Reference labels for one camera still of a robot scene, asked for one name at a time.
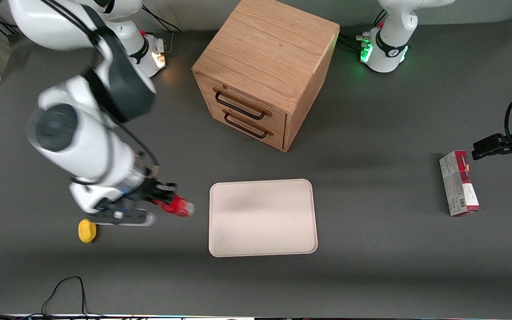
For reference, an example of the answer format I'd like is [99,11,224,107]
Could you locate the black right arm base cables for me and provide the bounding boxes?
[140,6,183,53]

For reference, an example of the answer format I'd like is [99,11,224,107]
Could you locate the cream rectangular tray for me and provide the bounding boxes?
[209,179,318,258]

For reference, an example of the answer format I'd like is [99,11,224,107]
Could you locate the black arm base cables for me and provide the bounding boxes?
[338,9,388,53]
[140,6,183,53]

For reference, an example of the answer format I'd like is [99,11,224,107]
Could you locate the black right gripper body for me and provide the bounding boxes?
[125,176,164,209]

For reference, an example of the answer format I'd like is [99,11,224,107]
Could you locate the red and grey carton box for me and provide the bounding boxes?
[439,150,481,217]

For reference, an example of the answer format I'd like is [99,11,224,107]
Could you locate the yellow lemon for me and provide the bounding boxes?
[78,219,97,244]

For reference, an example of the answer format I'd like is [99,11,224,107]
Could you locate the black metal drawer handle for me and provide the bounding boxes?
[224,111,268,139]
[214,90,267,120]

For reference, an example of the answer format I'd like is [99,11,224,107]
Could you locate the black left arm base cables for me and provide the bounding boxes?
[338,9,388,53]

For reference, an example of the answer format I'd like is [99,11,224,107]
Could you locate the wooden drawer cabinet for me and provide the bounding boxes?
[192,0,340,153]

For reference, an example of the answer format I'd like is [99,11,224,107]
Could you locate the red coke bottle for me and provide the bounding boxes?
[153,194,195,218]

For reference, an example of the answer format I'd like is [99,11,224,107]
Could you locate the black cable at table edge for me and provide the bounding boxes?
[0,276,105,320]

